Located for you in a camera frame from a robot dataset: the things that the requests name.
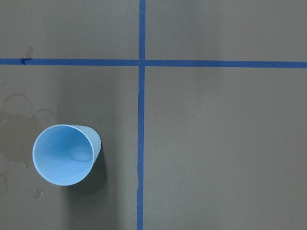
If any brown paper table mat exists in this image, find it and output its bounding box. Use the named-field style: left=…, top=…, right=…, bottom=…
left=0, top=0, right=307, bottom=230

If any light blue cup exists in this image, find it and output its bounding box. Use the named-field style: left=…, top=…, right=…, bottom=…
left=32, top=124, right=102, bottom=186

